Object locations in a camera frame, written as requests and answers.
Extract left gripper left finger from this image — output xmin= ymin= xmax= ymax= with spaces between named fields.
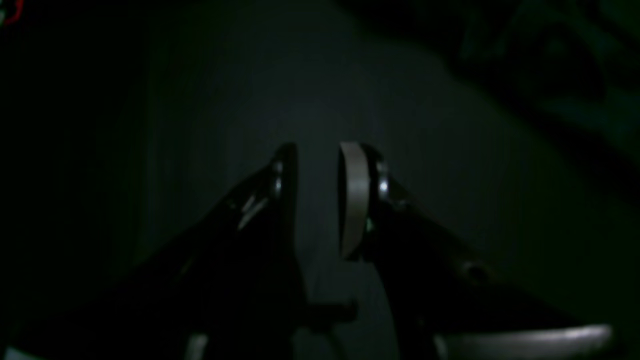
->
xmin=30 ymin=142 xmax=306 ymax=360

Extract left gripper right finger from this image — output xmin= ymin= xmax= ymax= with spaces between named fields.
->
xmin=338 ymin=142 xmax=616 ymax=360

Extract dark navy t-shirt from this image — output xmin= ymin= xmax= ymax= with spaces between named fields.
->
xmin=338 ymin=0 xmax=640 ymax=208

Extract black table cloth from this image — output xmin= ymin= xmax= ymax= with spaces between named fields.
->
xmin=1 ymin=0 xmax=639 ymax=360

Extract orange clamp far left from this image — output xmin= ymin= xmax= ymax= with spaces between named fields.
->
xmin=0 ymin=0 xmax=25 ymax=27

